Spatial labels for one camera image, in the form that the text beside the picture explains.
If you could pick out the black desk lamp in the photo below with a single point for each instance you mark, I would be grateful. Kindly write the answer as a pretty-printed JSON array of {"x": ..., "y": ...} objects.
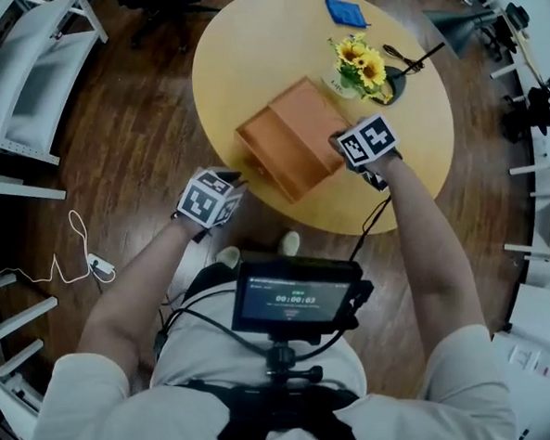
[{"x": 399, "y": 83}]

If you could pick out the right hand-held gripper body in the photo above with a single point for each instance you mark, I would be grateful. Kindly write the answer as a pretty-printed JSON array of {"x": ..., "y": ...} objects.
[{"x": 367, "y": 140}]

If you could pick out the black chest monitor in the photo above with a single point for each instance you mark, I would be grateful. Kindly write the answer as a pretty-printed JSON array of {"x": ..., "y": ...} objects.
[{"x": 293, "y": 297}]

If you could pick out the white wooden rack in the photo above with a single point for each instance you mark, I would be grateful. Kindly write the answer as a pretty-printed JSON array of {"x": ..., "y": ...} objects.
[{"x": 547, "y": 225}]

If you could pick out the person's left forearm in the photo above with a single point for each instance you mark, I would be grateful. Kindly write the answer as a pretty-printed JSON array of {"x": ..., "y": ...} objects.
[{"x": 144, "y": 278}]

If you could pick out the white cabinet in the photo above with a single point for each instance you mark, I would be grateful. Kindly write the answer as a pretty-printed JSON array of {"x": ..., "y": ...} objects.
[{"x": 542, "y": 328}]

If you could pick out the person's white shirt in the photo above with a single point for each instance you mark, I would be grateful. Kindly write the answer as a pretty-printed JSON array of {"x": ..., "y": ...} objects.
[{"x": 105, "y": 411}]

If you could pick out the white power strip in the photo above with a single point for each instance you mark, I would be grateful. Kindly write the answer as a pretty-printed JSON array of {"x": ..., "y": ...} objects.
[{"x": 100, "y": 264}]

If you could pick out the person's right hand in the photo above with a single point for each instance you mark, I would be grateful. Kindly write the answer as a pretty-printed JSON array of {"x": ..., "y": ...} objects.
[{"x": 337, "y": 145}]

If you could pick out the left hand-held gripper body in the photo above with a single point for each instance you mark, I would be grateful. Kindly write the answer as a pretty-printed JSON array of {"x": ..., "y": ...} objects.
[{"x": 206, "y": 201}]

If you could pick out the person's left white shoe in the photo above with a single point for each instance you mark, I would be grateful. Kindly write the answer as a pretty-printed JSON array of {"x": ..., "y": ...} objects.
[{"x": 228, "y": 256}]

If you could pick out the white metal shelf unit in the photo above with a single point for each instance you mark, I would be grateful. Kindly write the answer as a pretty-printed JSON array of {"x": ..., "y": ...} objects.
[{"x": 29, "y": 76}]

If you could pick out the black office chair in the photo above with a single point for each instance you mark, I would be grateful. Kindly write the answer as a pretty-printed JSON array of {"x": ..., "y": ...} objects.
[{"x": 164, "y": 7}]

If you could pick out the sunflower bouquet in white vase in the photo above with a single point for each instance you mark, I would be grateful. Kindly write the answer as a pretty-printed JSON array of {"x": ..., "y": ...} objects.
[{"x": 361, "y": 67}]

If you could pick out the orange cardboard box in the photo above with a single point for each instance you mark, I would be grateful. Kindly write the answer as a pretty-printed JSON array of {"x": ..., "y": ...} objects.
[{"x": 293, "y": 139}]

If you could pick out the blue cloth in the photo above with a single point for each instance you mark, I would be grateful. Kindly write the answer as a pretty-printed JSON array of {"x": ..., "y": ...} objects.
[{"x": 346, "y": 11}]

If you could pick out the person's white shoe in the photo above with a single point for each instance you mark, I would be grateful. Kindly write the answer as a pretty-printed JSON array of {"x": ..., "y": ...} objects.
[
  {"x": 289, "y": 243},
  {"x": 228, "y": 256}
]

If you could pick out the black chest harness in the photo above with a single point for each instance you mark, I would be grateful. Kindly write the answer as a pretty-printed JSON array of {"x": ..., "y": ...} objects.
[{"x": 286, "y": 409}]

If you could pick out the person's black trousers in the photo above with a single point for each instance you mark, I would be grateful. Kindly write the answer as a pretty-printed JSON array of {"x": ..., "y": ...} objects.
[{"x": 204, "y": 279}]

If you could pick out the person's right forearm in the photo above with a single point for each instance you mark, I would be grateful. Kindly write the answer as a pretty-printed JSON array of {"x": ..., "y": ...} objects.
[{"x": 425, "y": 242}]

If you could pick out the black monitor mount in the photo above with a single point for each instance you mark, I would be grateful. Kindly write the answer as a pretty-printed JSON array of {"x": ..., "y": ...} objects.
[{"x": 283, "y": 358}]

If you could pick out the person's right white shoe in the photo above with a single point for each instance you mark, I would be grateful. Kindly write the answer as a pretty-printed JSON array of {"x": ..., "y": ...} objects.
[{"x": 289, "y": 243}]

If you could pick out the black tripod equipment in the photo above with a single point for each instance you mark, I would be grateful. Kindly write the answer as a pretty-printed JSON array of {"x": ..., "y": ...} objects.
[{"x": 539, "y": 105}]

